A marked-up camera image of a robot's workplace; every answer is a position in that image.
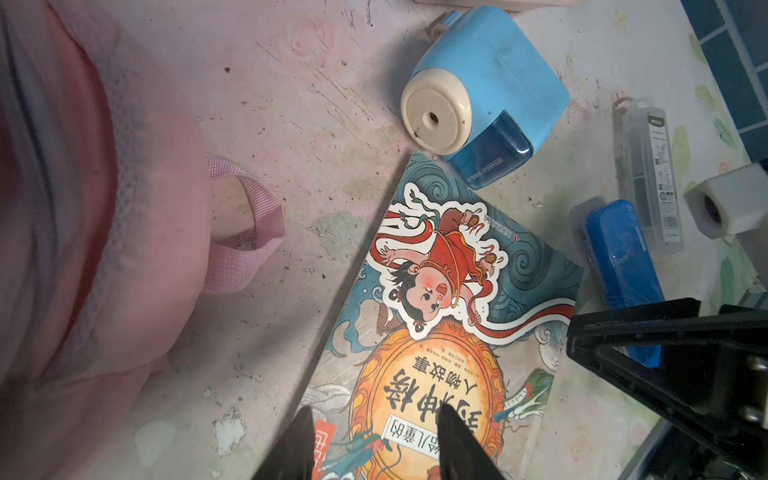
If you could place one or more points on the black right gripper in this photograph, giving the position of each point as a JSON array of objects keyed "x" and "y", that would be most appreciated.
[{"x": 706, "y": 375}]

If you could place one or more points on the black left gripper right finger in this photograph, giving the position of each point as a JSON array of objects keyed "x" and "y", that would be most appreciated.
[{"x": 461, "y": 457}]

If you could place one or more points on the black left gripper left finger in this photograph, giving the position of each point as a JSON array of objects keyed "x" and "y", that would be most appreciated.
[{"x": 292, "y": 456}]

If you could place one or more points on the colourful children's story book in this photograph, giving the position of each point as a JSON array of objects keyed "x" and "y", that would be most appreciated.
[{"x": 455, "y": 304}]

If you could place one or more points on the pink student backpack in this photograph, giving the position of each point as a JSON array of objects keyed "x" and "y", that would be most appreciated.
[{"x": 114, "y": 220}]

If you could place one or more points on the blue pencil case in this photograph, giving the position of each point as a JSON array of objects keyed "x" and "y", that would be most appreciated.
[{"x": 620, "y": 258}]

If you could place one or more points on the blue electric pencil sharpener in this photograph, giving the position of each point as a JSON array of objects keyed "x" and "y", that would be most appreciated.
[{"x": 482, "y": 98}]

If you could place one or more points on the pink desk calculator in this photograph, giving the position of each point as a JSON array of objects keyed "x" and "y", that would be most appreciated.
[{"x": 506, "y": 5}]

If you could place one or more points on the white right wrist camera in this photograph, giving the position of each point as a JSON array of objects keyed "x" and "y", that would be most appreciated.
[{"x": 732, "y": 203}]

